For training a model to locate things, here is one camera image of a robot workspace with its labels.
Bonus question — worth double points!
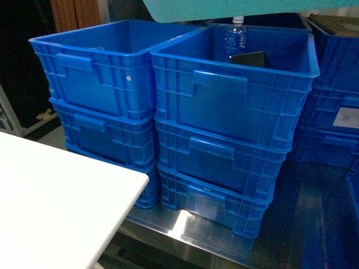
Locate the light cyan plastic bin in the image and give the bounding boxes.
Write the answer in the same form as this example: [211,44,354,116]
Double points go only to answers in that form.
[144,0,358,23]

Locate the middle left blue crate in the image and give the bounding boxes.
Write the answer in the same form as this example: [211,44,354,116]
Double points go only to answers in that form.
[49,98,159,169]

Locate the bottom left blue crate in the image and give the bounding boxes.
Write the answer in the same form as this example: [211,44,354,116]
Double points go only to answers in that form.
[66,145,160,210]

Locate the middle centre blue crate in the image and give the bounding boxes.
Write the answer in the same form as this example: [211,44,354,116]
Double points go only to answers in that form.
[155,118,287,201]

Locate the top centre blue crate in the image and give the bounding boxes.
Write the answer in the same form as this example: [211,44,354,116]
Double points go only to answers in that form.
[151,24,320,152]

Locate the bottom centre blue crate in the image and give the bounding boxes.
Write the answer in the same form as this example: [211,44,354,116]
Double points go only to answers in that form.
[158,164,273,239]

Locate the top left blue crate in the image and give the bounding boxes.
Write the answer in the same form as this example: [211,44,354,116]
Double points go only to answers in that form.
[30,20,196,120]

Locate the black flat box in crate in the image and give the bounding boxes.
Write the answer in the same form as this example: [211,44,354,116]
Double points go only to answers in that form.
[229,52,266,67]

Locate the clear water bottle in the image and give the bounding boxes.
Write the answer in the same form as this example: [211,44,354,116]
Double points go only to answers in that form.
[224,16,247,60]

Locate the middle right blue crate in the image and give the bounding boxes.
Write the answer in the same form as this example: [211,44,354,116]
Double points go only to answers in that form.
[299,85,358,135]

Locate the bottom right blue crate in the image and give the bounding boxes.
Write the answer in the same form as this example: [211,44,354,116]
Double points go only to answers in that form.
[287,126,358,170]

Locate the far back blue crate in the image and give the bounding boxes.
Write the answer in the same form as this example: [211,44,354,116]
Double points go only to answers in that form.
[206,12,314,34]

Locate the black Walker flight case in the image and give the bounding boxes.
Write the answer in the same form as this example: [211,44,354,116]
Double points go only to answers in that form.
[0,84,59,138]

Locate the top right blue crate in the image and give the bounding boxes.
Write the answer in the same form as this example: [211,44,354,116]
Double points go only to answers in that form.
[308,18,358,91]

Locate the brown cardboard in crate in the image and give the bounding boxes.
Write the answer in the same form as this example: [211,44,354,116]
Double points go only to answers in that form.
[309,14,358,37]

